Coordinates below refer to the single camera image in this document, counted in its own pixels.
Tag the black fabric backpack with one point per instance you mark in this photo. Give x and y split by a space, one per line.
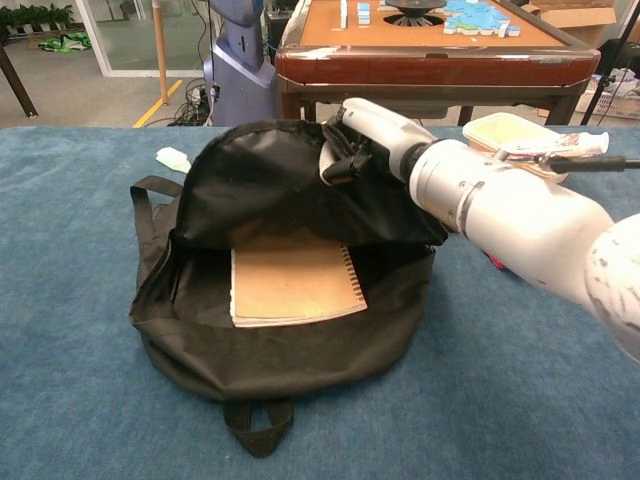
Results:
300 360

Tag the purple robot pedestal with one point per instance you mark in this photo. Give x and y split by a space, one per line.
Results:
240 80

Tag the red spout drink pouch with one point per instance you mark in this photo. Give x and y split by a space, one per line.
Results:
496 261

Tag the black tripod stand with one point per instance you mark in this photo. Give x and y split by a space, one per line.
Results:
607 82

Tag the white upright mahjong tile row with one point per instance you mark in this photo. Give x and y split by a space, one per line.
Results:
343 12

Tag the brown kraft spiral notebook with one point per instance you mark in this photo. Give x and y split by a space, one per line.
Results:
290 285

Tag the black mahjong table hub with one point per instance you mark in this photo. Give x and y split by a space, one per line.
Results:
415 6

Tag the white plastic basket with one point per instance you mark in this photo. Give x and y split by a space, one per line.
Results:
617 106

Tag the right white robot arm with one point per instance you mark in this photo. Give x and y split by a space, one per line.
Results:
525 225

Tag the open cardboard box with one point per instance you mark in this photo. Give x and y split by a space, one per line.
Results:
580 20

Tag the wooden pole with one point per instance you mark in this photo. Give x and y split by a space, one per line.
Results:
160 50

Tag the dark slanted table leg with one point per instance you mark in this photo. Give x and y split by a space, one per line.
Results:
17 82

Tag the brown mahjong table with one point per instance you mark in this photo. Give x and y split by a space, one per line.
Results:
425 70

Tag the green cloth on floor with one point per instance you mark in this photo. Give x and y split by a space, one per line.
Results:
65 42

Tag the beige plastic food container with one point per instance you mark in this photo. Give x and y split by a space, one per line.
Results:
500 131

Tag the white squeeze tube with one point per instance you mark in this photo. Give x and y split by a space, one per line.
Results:
585 143

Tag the small blue mahjong tile stack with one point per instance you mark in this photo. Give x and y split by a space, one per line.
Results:
364 14

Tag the blue carpet table cover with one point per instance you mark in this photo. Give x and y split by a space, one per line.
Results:
500 400

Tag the row of potted plants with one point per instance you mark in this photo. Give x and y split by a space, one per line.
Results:
35 17

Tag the pile of blue mahjong tiles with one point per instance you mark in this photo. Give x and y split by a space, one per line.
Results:
475 17

